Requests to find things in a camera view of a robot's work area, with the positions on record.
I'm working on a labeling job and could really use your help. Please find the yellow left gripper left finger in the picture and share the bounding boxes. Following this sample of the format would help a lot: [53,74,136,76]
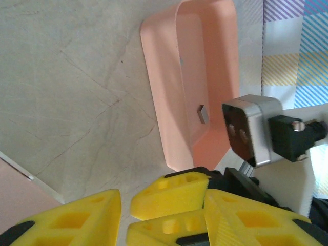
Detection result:
[0,189,122,246]

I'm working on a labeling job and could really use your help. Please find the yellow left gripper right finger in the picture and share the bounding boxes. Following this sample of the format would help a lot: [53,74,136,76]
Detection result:
[204,191,321,246]

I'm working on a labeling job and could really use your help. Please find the orange plastic tray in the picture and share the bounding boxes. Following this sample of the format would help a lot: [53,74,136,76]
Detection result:
[140,0,241,173]

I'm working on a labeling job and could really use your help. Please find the grey staple block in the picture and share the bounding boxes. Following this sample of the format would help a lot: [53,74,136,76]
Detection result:
[196,104,210,125]

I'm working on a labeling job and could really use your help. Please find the white right camera mount bracket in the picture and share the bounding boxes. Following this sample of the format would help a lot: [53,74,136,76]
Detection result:
[240,105,328,217]

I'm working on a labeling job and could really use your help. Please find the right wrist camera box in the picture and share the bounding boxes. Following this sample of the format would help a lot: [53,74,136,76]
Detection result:
[221,94,284,169]

